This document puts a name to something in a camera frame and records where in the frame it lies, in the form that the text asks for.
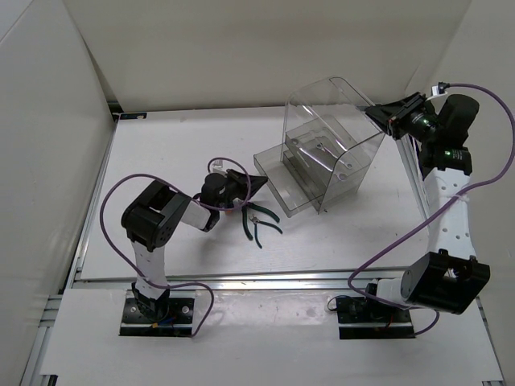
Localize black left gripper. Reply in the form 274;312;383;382
215;168;267;211

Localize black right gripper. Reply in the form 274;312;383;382
365;92;441;145

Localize green handled cutter pliers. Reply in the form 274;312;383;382
242;215;283;249

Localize clear plastic organizer case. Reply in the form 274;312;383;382
282;76;385;213

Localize smoky clear plastic drawer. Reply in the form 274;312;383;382
253;145;321;217

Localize silver combination wrench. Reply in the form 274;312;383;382
291;137;340;179

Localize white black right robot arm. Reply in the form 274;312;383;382
361;92;490;322

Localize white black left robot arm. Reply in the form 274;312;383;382
122;169;268;322

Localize blue tape label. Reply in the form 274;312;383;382
119;113;147;120

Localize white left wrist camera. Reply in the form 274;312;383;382
208;158;225;175

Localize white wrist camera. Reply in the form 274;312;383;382
430;81;450;99
208;158;225;175

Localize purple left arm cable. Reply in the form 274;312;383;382
99;157;254;339

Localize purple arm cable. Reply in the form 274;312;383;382
348;82;515;337
99;157;254;339

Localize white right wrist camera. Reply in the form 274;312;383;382
430;81;450;99

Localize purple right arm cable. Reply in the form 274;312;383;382
348;82;515;337

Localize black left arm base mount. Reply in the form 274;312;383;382
118;294;195;338

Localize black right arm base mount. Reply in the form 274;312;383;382
327;280;415;340

